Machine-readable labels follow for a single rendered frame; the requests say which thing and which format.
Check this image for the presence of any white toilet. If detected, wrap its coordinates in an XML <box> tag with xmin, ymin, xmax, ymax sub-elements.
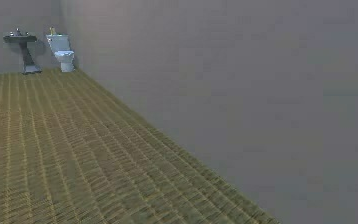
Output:
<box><xmin>45</xmin><ymin>33</ymin><xmax>76</xmax><ymax>73</ymax></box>

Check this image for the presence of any grey sink tap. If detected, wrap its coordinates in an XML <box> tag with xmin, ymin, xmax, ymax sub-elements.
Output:
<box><xmin>9</xmin><ymin>27</ymin><xmax>30</xmax><ymax>37</ymax></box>

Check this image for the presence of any black pedestal sink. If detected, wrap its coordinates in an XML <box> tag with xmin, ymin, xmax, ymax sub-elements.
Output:
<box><xmin>2</xmin><ymin>34</ymin><xmax>43</xmax><ymax>75</ymax></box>

